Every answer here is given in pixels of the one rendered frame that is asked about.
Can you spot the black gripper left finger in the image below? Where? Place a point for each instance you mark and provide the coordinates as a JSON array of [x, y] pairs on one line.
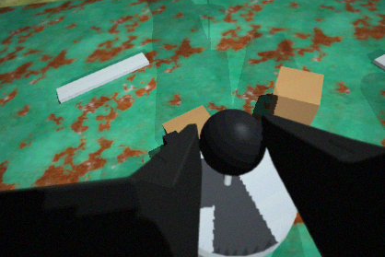
[[155, 212]]

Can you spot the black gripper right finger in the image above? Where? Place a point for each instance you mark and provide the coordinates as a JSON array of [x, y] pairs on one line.
[[337, 185]]

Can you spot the french press coffee maker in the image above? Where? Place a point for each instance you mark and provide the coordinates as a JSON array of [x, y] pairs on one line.
[[246, 210]]

